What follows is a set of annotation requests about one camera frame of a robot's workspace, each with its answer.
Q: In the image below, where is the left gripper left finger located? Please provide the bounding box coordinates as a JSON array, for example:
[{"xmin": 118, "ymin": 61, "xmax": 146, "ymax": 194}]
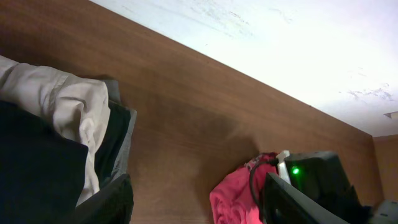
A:
[{"xmin": 73, "ymin": 174, "xmax": 134, "ymax": 224}]

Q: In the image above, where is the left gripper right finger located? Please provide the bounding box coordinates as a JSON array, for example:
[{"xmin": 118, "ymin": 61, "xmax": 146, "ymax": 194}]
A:
[{"xmin": 262, "ymin": 173, "xmax": 346, "ymax": 224}]

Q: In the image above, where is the red printed t-shirt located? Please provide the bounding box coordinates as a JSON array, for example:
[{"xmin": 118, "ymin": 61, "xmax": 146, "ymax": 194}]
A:
[{"xmin": 210, "ymin": 152, "xmax": 276, "ymax": 224}]

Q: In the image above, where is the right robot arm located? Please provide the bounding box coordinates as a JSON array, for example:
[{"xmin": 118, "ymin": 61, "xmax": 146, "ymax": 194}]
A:
[{"xmin": 284, "ymin": 151, "xmax": 397, "ymax": 224}]

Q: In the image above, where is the grey folded garment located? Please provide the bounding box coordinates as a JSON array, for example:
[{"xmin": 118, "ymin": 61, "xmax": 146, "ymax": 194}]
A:
[{"xmin": 95, "ymin": 80, "xmax": 137, "ymax": 188}]

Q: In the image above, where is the black folded garment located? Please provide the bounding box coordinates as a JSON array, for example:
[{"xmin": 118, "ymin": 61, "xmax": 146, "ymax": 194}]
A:
[{"xmin": 0, "ymin": 99, "xmax": 133, "ymax": 224}]

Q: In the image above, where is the beige folded garment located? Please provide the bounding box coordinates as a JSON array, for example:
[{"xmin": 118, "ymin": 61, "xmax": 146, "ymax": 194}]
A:
[{"xmin": 1, "ymin": 57, "xmax": 110, "ymax": 204}]

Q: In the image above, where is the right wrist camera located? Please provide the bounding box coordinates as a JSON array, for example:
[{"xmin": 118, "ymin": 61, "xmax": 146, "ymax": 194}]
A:
[{"xmin": 276, "ymin": 150, "xmax": 291, "ymax": 184}]

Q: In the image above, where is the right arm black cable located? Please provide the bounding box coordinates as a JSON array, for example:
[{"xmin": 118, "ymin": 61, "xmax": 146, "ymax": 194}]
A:
[{"xmin": 248, "ymin": 158, "xmax": 279, "ymax": 212}]

